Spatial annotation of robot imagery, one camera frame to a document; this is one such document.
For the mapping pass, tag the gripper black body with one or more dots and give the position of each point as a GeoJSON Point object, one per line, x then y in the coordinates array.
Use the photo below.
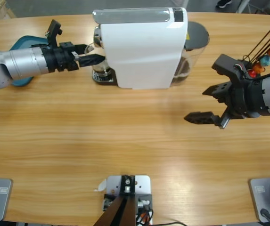
{"type": "Point", "coordinates": [243, 99]}
{"type": "Point", "coordinates": [57, 58]}

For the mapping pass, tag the red coffee capsule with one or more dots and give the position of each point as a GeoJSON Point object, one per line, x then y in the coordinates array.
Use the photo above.
{"type": "Point", "coordinates": [252, 74]}

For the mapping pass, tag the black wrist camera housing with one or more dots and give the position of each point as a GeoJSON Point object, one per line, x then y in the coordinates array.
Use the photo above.
{"type": "Point", "coordinates": [229, 67]}
{"type": "Point", "coordinates": [53, 33]}

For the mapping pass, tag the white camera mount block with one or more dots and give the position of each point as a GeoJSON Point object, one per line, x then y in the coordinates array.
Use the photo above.
{"type": "Point", "coordinates": [141, 186]}

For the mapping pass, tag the white paper tag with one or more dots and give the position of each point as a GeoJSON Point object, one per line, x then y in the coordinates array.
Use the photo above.
{"type": "Point", "coordinates": [100, 186]}

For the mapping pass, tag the teal coffee capsule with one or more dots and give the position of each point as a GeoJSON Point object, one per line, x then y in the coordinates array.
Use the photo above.
{"type": "Point", "coordinates": [265, 60]}

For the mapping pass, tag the white furniture frame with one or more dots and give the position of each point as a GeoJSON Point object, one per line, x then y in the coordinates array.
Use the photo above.
{"type": "Point", "coordinates": [245, 4]}

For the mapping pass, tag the teal plastic tray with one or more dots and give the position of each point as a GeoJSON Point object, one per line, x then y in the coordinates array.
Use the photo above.
{"type": "Point", "coordinates": [28, 42]}

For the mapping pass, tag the dark camera mount post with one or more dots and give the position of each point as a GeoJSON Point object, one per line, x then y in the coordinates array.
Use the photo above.
{"type": "Point", "coordinates": [123, 212]}

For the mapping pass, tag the glass jar of dark beans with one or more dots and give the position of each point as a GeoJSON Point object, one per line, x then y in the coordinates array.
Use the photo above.
{"type": "Point", "coordinates": [196, 35]}

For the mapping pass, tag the black capsule holder with rods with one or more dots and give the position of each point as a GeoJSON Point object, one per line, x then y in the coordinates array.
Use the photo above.
{"type": "Point", "coordinates": [244, 63]}

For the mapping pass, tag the black white shoe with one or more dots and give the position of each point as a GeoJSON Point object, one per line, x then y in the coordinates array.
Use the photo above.
{"type": "Point", "coordinates": [223, 2]}

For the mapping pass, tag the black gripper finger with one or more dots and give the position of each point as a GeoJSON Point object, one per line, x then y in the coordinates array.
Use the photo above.
{"type": "Point", "coordinates": [219, 90]}
{"type": "Point", "coordinates": [200, 117]}
{"type": "Point", "coordinates": [90, 60]}
{"type": "Point", "coordinates": [73, 47]}

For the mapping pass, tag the white capsule coffee machine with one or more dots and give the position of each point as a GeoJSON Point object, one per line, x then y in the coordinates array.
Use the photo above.
{"type": "Point", "coordinates": [144, 54]}

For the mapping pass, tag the clear drinking glass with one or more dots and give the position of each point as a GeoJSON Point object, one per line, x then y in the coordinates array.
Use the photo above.
{"type": "Point", "coordinates": [99, 68]}

